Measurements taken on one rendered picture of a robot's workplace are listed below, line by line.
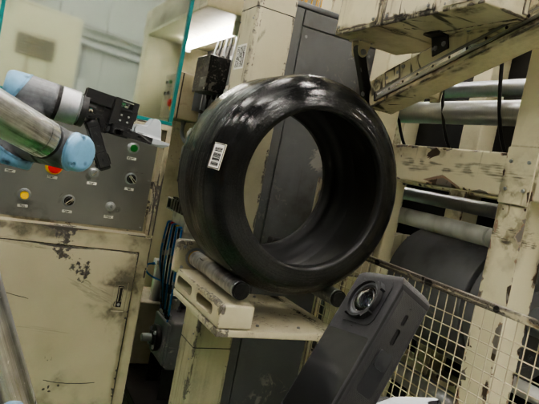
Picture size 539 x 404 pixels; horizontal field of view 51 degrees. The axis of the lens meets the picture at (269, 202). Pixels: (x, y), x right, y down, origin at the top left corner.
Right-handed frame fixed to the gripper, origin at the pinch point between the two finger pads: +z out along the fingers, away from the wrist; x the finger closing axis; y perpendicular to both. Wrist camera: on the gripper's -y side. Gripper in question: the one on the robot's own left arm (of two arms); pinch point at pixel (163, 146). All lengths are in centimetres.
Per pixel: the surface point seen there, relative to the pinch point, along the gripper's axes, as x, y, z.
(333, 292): -9, -23, 52
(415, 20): -10, 50, 50
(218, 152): -9.9, 2.3, 9.8
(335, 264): -12, -15, 48
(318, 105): -11.5, 20.2, 29.6
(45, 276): 52, -48, -9
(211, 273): 4.7, -27.4, 23.2
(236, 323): -10.4, -35.0, 26.5
